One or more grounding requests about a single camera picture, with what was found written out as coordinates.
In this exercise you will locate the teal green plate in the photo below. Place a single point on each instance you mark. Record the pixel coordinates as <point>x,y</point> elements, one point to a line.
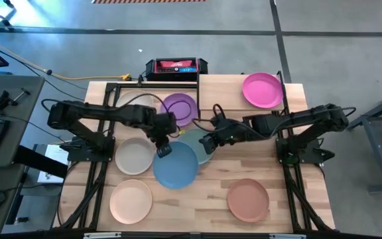
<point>194,137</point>

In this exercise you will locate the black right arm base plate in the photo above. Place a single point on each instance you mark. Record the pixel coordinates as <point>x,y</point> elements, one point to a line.
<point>313,158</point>

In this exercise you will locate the black clamp tool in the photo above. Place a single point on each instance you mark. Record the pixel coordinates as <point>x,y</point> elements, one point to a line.
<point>2,101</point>

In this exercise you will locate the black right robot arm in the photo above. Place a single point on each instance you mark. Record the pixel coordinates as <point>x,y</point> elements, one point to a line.
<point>310,116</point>

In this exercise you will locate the pink plate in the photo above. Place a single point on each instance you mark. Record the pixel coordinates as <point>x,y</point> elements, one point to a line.
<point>262,90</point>

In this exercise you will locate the light grey plate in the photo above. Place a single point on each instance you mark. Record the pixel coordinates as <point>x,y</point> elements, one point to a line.
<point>134,156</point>

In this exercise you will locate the white paper sheet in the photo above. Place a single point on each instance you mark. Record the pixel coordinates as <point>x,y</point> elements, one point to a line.
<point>56,154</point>

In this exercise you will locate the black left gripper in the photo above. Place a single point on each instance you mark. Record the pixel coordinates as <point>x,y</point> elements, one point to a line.
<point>161,127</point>

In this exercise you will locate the purple plate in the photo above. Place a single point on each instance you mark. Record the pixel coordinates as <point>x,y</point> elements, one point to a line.
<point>179,111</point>

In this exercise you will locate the red and black power station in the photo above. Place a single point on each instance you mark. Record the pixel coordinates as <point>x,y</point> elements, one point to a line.
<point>177,64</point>

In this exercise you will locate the black aluminium table frame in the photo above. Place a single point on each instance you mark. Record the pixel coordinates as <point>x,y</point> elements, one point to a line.
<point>110,87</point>

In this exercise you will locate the black desk support bar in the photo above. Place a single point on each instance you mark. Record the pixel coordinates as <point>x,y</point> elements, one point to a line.
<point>38,161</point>

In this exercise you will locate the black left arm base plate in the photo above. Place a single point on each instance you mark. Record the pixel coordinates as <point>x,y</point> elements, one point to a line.
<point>78,156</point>

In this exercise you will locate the blue plate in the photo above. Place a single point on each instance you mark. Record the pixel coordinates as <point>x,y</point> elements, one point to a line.
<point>176,169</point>

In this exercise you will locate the small black connector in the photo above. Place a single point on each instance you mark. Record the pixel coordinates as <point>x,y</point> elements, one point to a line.
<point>22,219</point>

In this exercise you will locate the grey side desk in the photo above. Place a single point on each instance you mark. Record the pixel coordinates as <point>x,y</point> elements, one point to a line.
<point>28,132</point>

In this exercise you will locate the terracotta brown plate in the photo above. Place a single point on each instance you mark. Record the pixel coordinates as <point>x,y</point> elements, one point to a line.
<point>248,200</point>

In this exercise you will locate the grey metal stand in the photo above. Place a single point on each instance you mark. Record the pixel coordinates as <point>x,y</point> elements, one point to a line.
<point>378,152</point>

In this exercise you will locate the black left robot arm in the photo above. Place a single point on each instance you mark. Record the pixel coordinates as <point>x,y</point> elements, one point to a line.
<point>88,111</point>

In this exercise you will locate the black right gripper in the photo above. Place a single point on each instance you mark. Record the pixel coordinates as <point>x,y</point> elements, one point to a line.
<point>227,130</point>

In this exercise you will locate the peach plate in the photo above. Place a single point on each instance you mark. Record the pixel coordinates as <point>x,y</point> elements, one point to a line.
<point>130,202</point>

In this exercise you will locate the black camera crossbar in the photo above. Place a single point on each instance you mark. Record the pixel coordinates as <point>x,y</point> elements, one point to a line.
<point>45,235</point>

